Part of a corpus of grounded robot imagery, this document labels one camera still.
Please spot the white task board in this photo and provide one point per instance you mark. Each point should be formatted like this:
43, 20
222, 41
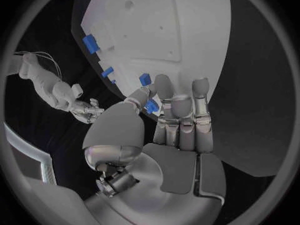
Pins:
154, 41

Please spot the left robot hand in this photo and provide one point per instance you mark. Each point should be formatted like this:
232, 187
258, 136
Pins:
164, 172

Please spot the blue peg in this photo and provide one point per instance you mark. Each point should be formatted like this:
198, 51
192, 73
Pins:
107, 71

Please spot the blue plug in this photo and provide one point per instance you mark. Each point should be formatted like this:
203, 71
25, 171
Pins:
151, 106

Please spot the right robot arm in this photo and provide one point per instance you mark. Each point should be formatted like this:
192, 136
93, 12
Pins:
44, 82

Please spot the large blue block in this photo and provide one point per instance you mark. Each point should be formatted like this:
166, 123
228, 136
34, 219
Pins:
91, 43

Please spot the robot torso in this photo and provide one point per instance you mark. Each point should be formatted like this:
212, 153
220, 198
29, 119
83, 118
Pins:
30, 159

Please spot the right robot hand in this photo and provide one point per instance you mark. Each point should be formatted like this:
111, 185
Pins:
88, 110

